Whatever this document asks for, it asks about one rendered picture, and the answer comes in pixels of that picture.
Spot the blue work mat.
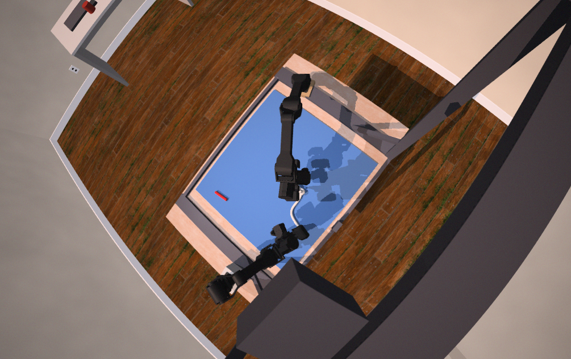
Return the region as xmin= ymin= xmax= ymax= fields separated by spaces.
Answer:
xmin=196 ymin=90 xmax=378 ymax=269

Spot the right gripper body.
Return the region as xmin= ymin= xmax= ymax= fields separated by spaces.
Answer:
xmin=285 ymin=159 xmax=300 ymax=201

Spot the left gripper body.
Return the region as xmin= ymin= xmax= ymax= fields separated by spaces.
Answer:
xmin=275 ymin=225 xmax=310 ymax=243

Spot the white rope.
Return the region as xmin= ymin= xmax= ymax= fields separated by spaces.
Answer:
xmin=290 ymin=185 xmax=305 ymax=226

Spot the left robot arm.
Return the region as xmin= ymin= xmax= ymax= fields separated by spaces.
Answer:
xmin=206 ymin=223 xmax=299 ymax=305

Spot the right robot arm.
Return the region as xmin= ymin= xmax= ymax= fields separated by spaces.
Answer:
xmin=274 ymin=74 xmax=311 ymax=199

